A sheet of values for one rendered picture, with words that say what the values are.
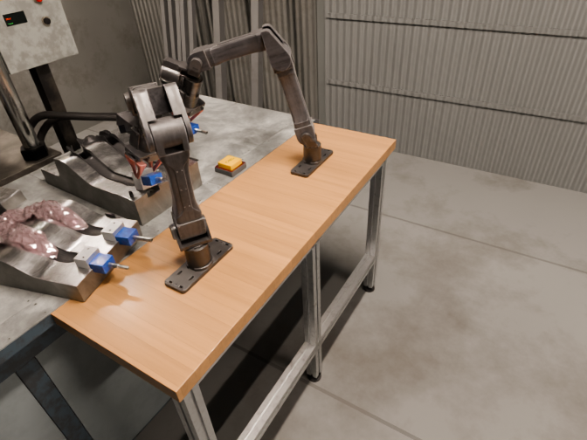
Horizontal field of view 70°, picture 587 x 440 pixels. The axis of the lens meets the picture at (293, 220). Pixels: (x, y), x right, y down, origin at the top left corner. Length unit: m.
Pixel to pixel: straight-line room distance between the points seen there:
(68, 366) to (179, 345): 0.46
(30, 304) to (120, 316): 0.24
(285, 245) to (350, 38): 2.21
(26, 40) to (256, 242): 1.28
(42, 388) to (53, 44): 1.34
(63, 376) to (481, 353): 1.55
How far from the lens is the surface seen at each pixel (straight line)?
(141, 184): 1.29
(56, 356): 1.33
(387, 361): 1.89
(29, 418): 1.39
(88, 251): 1.16
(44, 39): 2.08
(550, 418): 1.94
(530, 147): 3.08
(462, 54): 2.94
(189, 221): 1.04
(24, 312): 1.21
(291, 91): 1.39
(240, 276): 1.09
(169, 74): 1.42
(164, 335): 1.01
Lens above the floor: 1.55
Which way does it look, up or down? 37 degrees down
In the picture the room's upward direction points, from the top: 4 degrees counter-clockwise
